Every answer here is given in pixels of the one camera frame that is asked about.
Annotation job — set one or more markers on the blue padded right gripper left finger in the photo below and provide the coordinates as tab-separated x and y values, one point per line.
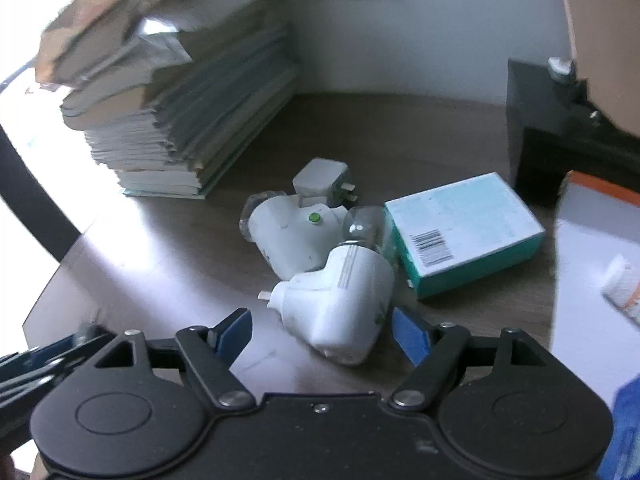
229	338

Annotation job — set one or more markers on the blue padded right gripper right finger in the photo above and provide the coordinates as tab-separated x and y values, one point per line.
412	334

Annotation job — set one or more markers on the white plug-in repellent heater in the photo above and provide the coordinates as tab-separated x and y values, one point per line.
293	236

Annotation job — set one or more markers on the teal white carton box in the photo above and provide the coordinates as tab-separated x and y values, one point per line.
463	231

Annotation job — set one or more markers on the white usb charger plug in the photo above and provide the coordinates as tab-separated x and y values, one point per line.
324	181

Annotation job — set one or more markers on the white orange tube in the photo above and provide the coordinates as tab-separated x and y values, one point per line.
621	287

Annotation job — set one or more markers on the orange rimmed white tray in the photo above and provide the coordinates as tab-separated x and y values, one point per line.
595	220

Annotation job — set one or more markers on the black monitor stand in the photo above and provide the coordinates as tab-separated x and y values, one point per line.
553	130

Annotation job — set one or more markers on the stack of books and papers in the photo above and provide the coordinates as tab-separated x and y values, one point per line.
168	93

